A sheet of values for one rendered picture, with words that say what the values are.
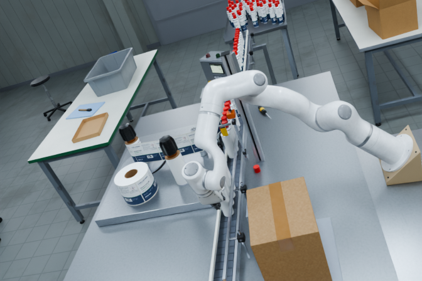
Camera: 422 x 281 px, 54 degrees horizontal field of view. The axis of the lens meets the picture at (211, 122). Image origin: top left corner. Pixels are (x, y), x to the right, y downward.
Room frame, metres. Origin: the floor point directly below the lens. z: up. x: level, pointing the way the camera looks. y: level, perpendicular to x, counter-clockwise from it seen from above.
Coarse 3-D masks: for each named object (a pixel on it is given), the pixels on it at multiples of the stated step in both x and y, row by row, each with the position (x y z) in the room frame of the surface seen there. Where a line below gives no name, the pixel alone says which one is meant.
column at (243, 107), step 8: (224, 56) 1.86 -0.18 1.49; (224, 64) 1.86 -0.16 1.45; (232, 64) 1.85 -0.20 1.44; (232, 72) 1.86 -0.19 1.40; (240, 104) 1.86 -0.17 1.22; (240, 112) 1.87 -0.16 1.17; (248, 112) 1.85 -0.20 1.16; (248, 120) 1.86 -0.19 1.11; (248, 128) 1.86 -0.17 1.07; (248, 136) 1.87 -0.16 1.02; (256, 136) 1.85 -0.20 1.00; (256, 144) 1.86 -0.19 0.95; (256, 152) 1.86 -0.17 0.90; (256, 160) 1.87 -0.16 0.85; (264, 160) 1.86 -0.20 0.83
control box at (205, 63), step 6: (210, 54) 2.01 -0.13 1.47; (234, 54) 1.92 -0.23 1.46; (204, 60) 1.97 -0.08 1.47; (210, 60) 1.94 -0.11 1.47; (216, 60) 1.91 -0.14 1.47; (234, 60) 1.91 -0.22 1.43; (204, 66) 1.98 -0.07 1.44; (222, 66) 1.87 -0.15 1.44; (204, 72) 1.99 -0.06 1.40; (210, 72) 1.95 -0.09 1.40; (210, 78) 1.96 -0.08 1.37
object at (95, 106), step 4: (84, 104) 3.81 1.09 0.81; (88, 104) 3.77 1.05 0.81; (92, 104) 3.73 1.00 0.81; (96, 104) 3.69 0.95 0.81; (100, 104) 3.65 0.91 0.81; (80, 108) 3.75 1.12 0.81; (84, 108) 3.71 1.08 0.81; (88, 108) 3.68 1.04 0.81; (92, 108) 3.64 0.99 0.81; (96, 108) 3.60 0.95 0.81; (72, 112) 3.72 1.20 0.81; (76, 112) 3.68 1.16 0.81; (80, 112) 3.64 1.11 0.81; (84, 112) 3.61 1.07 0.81; (88, 112) 3.57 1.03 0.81; (92, 112) 3.53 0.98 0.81; (68, 116) 3.66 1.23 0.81; (72, 116) 3.63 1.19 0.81; (76, 116) 3.59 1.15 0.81; (80, 116) 3.55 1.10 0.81; (84, 116) 3.52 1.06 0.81; (88, 116) 3.50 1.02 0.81
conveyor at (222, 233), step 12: (240, 120) 2.29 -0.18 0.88; (240, 132) 2.15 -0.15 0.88; (240, 144) 2.03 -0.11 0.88; (228, 156) 1.96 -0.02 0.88; (240, 156) 1.91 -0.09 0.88; (240, 168) 1.84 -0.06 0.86; (216, 264) 1.24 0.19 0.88; (228, 264) 1.21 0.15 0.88; (216, 276) 1.18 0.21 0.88; (228, 276) 1.16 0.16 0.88
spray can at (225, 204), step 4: (224, 188) 1.49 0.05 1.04; (224, 192) 1.48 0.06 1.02; (228, 200) 1.49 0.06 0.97; (224, 204) 1.48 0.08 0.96; (228, 204) 1.48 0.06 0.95; (224, 208) 1.48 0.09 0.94; (228, 208) 1.48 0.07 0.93; (232, 208) 1.49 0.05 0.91; (224, 212) 1.48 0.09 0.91; (228, 212) 1.48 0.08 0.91; (232, 212) 1.48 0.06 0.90
